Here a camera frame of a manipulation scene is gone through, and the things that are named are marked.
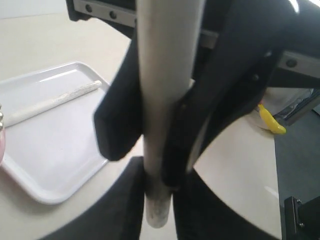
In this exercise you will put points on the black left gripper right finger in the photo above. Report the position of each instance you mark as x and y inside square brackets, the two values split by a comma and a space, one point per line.
[199, 214]

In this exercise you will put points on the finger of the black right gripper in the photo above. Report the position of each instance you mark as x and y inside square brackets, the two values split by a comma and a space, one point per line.
[118, 120]
[195, 130]

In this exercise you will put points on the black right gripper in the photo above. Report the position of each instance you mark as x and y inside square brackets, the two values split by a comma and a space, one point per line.
[249, 46]

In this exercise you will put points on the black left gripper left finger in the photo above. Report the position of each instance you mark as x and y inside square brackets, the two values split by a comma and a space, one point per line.
[117, 215]

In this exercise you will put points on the grey worn drumstick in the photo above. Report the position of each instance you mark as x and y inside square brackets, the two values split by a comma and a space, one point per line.
[46, 105]

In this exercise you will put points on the white drumstick with ball tip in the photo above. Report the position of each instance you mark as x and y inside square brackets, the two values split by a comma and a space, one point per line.
[167, 39]

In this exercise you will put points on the small red drum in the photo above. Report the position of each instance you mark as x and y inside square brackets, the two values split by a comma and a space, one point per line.
[2, 137]

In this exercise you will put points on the white plastic tray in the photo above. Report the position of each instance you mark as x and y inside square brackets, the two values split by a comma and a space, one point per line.
[51, 155]

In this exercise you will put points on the yellow object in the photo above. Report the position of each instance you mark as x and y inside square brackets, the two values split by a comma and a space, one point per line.
[270, 121]

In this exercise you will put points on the black table clamp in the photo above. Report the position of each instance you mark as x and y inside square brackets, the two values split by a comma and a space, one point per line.
[302, 220]

